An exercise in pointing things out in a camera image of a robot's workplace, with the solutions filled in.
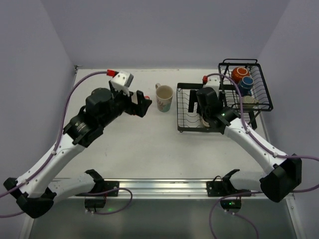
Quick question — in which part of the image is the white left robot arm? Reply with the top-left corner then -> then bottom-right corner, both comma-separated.
3,88 -> 152,219

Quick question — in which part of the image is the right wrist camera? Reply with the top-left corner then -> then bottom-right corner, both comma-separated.
202,76 -> 220,92

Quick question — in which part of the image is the small beige patterned cup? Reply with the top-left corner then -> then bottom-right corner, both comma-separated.
202,119 -> 210,127

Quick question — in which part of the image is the tall floral cream mug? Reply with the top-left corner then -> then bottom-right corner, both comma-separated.
156,83 -> 173,113

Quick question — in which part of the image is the cream round mug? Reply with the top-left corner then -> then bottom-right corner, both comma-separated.
241,95 -> 259,111

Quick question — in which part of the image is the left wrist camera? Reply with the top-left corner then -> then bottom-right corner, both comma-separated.
107,69 -> 134,97

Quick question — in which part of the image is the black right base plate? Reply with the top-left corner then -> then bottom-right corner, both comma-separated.
206,176 -> 250,197

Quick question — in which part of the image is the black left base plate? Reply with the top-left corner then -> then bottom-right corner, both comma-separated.
79,181 -> 120,197

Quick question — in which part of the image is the black wire dish rack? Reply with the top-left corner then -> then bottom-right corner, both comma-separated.
176,58 -> 273,132

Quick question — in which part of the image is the blue round mug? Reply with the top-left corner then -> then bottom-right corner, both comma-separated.
237,76 -> 254,97

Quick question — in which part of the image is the aluminium mounting rail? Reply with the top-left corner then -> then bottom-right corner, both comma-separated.
49,176 -> 212,201

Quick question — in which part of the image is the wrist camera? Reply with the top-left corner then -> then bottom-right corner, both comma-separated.
107,69 -> 134,97
202,76 -> 220,92

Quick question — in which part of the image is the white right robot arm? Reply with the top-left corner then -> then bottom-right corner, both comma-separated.
189,87 -> 302,203

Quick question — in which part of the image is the orange round mug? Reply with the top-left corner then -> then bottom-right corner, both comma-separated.
231,67 -> 250,84

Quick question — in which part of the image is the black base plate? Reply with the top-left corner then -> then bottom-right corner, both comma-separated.
206,176 -> 250,197
79,181 -> 120,197

